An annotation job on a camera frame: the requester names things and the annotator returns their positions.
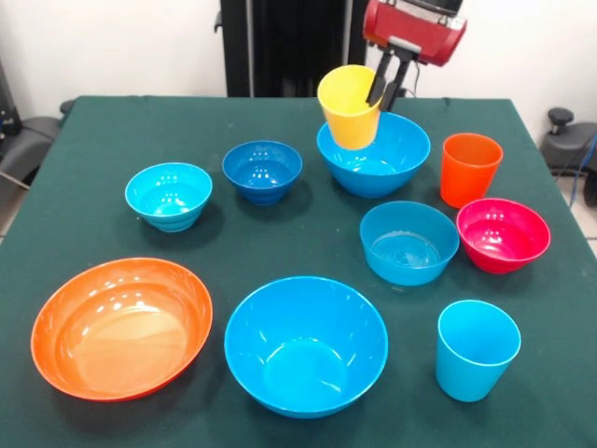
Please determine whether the blue flat-bottomed ringed bowl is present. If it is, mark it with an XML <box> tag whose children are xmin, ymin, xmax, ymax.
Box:
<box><xmin>359</xmin><ymin>200</ymin><xmax>461</xmax><ymax>287</ymax></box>

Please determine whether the large orange plastic bowl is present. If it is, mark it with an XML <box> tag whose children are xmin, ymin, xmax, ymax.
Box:
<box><xmin>30</xmin><ymin>257</ymin><xmax>215</xmax><ymax>402</ymax></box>

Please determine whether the small cyan plastic bowl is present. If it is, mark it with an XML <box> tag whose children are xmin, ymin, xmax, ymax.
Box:
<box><xmin>124</xmin><ymin>161</ymin><xmax>214</xmax><ymax>233</ymax></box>

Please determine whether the light blue plastic cup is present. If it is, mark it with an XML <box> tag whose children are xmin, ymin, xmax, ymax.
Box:
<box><xmin>435</xmin><ymin>300</ymin><xmax>522</xmax><ymax>403</ymax></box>

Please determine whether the orange plastic cup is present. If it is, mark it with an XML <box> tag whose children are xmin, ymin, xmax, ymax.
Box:
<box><xmin>439</xmin><ymin>133</ymin><xmax>505</xmax><ymax>210</ymax></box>

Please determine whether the pink plastic bowl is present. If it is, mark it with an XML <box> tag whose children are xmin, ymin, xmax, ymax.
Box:
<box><xmin>455</xmin><ymin>197</ymin><xmax>552</xmax><ymax>275</ymax></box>

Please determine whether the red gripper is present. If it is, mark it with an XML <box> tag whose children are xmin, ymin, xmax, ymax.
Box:
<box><xmin>362</xmin><ymin>0</ymin><xmax>468</xmax><ymax>113</ymax></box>

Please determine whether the dark blue plastic bowl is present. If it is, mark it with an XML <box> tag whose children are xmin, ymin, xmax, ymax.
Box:
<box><xmin>221</xmin><ymin>140</ymin><xmax>304</xmax><ymax>205</ymax></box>

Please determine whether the large blue plastic bowl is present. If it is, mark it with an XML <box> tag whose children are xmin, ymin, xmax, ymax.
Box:
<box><xmin>223</xmin><ymin>275</ymin><xmax>390</xmax><ymax>420</ymax></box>
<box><xmin>315</xmin><ymin>111</ymin><xmax>432</xmax><ymax>199</ymax></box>

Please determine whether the yellow plastic cup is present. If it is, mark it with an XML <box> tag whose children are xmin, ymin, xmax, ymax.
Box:
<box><xmin>316</xmin><ymin>64</ymin><xmax>383</xmax><ymax>151</ymax></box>

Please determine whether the dark green tablecloth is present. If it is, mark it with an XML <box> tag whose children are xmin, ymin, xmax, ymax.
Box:
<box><xmin>0</xmin><ymin>95</ymin><xmax>597</xmax><ymax>448</ymax></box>

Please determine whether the black equipment base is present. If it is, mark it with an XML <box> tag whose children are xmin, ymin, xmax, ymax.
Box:
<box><xmin>0</xmin><ymin>60</ymin><xmax>62</xmax><ymax>188</ymax></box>
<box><xmin>540</xmin><ymin>106</ymin><xmax>597</xmax><ymax>176</ymax></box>

